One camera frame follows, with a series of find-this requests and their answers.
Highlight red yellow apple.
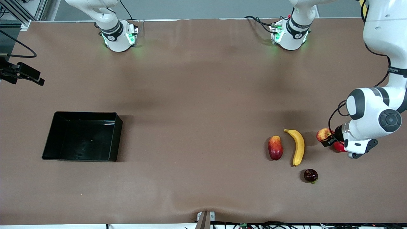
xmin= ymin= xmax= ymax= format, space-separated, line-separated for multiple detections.
xmin=316 ymin=128 xmax=333 ymax=142

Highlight yellow banana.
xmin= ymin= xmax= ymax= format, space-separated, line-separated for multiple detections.
xmin=283 ymin=129 xmax=305 ymax=167

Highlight black plastic box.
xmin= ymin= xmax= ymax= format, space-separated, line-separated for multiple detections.
xmin=42 ymin=111 xmax=123 ymax=162

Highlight red pomegranate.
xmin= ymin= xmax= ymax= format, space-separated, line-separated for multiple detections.
xmin=332 ymin=141 xmax=348 ymax=153

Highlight dark purple mangosteen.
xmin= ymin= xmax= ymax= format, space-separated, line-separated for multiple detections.
xmin=303 ymin=169 xmax=319 ymax=184

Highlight red yellow mango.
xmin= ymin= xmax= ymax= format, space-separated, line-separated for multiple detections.
xmin=268 ymin=135 xmax=284 ymax=161

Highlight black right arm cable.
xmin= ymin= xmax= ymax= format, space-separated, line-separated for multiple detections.
xmin=0 ymin=29 xmax=37 ymax=59

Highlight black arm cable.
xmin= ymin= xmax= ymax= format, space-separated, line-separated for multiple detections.
xmin=328 ymin=0 xmax=391 ymax=136
xmin=0 ymin=29 xmax=37 ymax=59

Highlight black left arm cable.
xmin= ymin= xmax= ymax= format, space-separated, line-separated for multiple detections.
xmin=328 ymin=0 xmax=391 ymax=136

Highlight aluminium frame profile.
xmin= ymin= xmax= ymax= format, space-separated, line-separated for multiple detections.
xmin=0 ymin=0 xmax=49 ymax=31

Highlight black right base cable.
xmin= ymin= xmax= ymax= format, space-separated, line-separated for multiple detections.
xmin=119 ymin=0 xmax=145 ymax=30

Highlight black base cable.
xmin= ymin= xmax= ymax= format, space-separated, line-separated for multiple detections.
xmin=244 ymin=15 xmax=278 ymax=34
xmin=119 ymin=0 xmax=145 ymax=30

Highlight black left base cable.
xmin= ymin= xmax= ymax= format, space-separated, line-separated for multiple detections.
xmin=244 ymin=15 xmax=278 ymax=34

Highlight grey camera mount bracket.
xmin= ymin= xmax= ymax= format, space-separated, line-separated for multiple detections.
xmin=196 ymin=211 xmax=216 ymax=229

